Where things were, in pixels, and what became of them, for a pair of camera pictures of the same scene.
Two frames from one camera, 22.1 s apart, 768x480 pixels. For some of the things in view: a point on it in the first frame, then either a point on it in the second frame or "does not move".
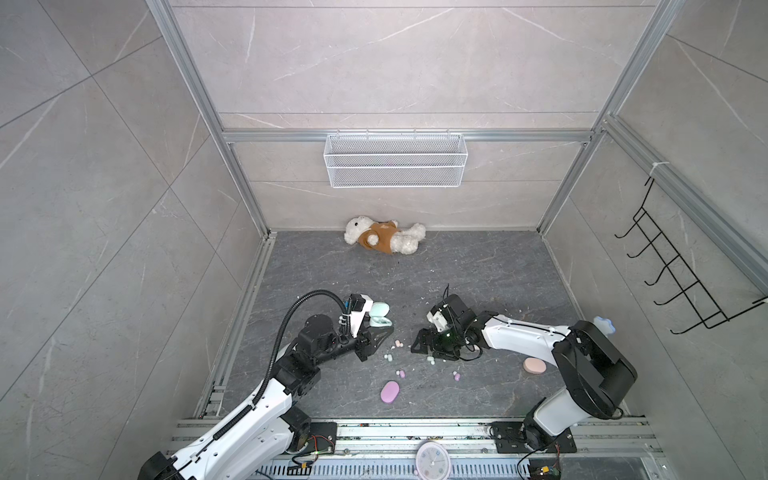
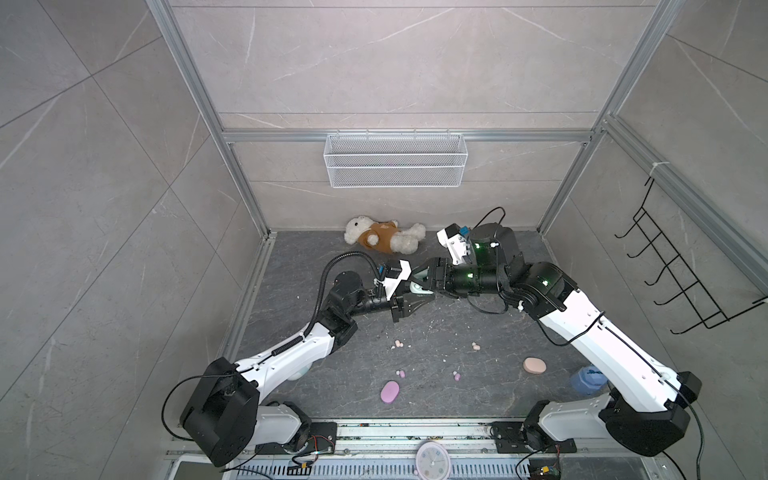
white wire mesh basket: (396, 161) does not move
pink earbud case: (534, 365) does not move
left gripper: (365, 341) → (396, 305)
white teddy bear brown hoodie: (384, 236) does not move
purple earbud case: (390, 392) does not move
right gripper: (431, 333) → (438, 267)
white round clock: (433, 461) does not move
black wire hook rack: (698, 296) does not move
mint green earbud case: (378, 312) → (418, 289)
